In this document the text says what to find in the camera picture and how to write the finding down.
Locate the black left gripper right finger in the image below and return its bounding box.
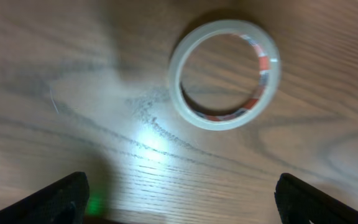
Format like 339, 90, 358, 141
274, 173, 358, 224

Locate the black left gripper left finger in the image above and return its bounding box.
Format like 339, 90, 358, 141
0, 172, 90, 224

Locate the clear adhesive tape roll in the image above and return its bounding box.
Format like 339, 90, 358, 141
168, 20, 282, 131

